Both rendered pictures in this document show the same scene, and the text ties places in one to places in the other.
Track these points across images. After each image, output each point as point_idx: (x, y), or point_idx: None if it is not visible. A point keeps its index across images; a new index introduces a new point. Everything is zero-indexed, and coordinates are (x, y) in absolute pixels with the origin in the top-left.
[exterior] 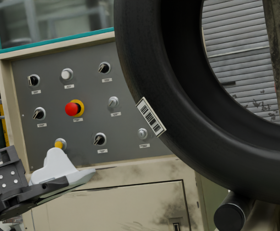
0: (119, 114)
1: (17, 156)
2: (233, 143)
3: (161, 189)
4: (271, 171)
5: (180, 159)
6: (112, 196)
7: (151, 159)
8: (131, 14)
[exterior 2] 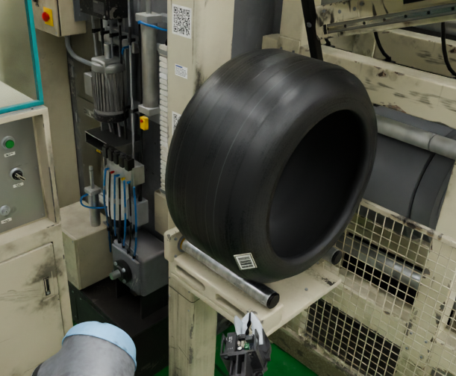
0: None
1: (258, 334)
2: (286, 262)
3: (34, 255)
4: (294, 269)
5: (51, 226)
6: None
7: (13, 230)
8: (257, 206)
